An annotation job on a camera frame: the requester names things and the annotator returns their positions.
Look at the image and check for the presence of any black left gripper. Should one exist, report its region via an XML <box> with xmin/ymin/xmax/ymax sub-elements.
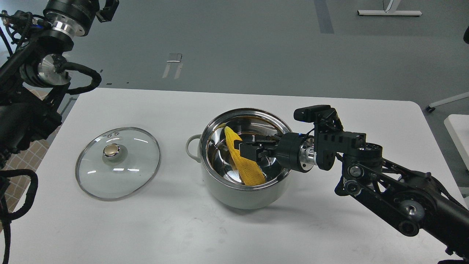
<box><xmin>43</xmin><ymin>0</ymin><xmax>119</xmax><ymax>37</ymax></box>

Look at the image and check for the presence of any white caster leg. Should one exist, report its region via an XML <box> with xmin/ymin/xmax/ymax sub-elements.
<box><xmin>424</xmin><ymin>92</ymin><xmax>469</xmax><ymax>113</ymax></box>

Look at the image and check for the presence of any grey steel cooking pot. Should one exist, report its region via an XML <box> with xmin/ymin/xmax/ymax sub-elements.
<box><xmin>185</xmin><ymin>107</ymin><xmax>292</xmax><ymax>209</ymax></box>

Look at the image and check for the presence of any white side table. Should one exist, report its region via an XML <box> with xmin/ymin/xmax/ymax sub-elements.
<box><xmin>444</xmin><ymin>114</ymin><xmax>469</xmax><ymax>169</ymax></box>

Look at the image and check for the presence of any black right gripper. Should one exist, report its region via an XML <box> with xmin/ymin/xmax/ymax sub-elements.
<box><xmin>238</xmin><ymin>132</ymin><xmax>316</xmax><ymax>173</ymax></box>

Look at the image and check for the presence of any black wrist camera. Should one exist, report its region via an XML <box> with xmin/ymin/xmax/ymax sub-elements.
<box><xmin>293</xmin><ymin>105</ymin><xmax>343</xmax><ymax>133</ymax></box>

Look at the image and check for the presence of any yellow corn cob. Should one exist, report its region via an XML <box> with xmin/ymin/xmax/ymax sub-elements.
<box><xmin>224</xmin><ymin>126</ymin><xmax>266</xmax><ymax>186</ymax></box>

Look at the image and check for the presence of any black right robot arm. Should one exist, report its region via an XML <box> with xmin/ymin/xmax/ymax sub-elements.
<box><xmin>234</xmin><ymin>131</ymin><xmax>468</xmax><ymax>264</ymax></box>

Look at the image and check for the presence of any white desk leg base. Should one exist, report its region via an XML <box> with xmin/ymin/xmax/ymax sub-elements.
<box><xmin>357</xmin><ymin>0</ymin><xmax>422</xmax><ymax>17</ymax></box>

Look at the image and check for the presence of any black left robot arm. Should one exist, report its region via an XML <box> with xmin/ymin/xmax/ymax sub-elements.
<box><xmin>0</xmin><ymin>0</ymin><xmax>119</xmax><ymax>264</ymax></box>

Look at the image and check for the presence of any glass pot lid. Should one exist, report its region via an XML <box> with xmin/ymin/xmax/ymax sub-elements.
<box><xmin>75</xmin><ymin>127</ymin><xmax>161</xmax><ymax>201</ymax></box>

